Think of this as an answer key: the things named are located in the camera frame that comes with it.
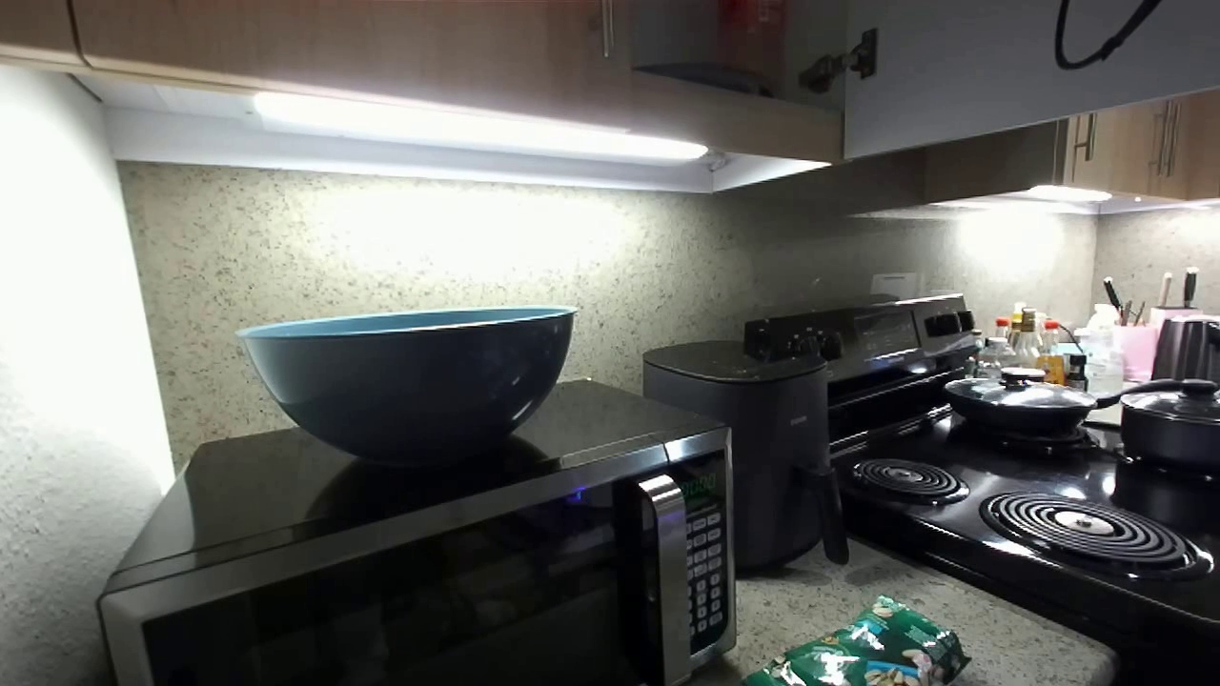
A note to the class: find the green snack packet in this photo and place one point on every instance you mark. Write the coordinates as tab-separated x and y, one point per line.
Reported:
869	649

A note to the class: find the orange sauce bottle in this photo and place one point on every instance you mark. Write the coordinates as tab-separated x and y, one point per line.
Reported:
1056	355

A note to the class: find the white plastic bottle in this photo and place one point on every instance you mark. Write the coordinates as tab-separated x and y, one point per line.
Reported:
1099	346

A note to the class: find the black stainless microwave oven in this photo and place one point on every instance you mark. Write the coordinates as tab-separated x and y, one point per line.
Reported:
420	557

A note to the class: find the small black coil burner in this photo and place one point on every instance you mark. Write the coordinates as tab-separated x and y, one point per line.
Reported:
910	477

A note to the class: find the black electric stove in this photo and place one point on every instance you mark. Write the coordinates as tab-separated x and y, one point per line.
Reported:
1016	509

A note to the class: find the black pot with lid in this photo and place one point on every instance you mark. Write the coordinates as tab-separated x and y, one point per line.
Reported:
1168	424

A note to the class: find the large black coil burner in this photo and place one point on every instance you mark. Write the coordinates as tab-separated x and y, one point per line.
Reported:
1092	532

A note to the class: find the long under-cabinet light strip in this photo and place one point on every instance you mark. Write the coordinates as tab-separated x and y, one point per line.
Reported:
479	126

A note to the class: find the clear bottle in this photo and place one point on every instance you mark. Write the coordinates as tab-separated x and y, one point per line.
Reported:
999	346

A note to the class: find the pink container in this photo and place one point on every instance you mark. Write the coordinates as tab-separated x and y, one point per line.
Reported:
1140	353

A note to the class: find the large blue bowl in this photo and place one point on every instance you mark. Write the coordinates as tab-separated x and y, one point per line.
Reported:
407	383

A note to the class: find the small under-cabinet light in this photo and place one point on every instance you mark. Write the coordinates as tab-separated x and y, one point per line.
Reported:
1065	195

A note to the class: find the dark utensil holder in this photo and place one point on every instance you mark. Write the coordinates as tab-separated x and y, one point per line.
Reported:
1188	348

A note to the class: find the wooden wall cabinet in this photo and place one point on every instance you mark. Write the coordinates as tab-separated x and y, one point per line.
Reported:
381	41

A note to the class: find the black cabinet door hinge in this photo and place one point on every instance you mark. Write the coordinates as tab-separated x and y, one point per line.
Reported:
842	62

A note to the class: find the red packet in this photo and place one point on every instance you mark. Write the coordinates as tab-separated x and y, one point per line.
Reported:
747	41

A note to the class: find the black frying pan with lid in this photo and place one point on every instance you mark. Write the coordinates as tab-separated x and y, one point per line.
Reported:
1025	405

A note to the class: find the dark grey air fryer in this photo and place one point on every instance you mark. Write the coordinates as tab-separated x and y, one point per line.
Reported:
747	445

